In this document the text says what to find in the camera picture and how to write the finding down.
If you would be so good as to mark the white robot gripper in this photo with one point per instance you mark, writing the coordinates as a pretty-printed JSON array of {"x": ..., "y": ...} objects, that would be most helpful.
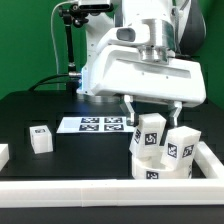
[{"x": 119, "y": 70}]

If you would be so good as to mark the white round stool seat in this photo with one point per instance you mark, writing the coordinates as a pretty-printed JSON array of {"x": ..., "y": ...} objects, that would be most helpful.
[{"x": 151, "y": 168}]

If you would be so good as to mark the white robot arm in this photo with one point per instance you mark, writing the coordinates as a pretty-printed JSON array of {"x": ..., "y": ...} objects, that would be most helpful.
[{"x": 140, "y": 51}]

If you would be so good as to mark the white marker paper sheet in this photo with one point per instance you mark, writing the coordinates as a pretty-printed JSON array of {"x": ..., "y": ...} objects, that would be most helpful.
[{"x": 98, "y": 124}]

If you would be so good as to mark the white U-shaped fence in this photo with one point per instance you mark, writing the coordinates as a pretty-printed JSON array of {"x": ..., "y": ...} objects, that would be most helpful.
[{"x": 87, "y": 193}]

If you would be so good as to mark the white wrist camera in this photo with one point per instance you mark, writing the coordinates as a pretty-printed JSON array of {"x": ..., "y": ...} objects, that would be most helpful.
[{"x": 129, "y": 36}]

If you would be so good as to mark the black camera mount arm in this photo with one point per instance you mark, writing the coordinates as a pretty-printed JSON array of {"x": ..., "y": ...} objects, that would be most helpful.
[{"x": 72, "y": 17}]

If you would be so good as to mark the white overhead camera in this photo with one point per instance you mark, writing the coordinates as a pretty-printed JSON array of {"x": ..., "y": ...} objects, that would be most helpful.
[{"x": 95, "y": 5}]

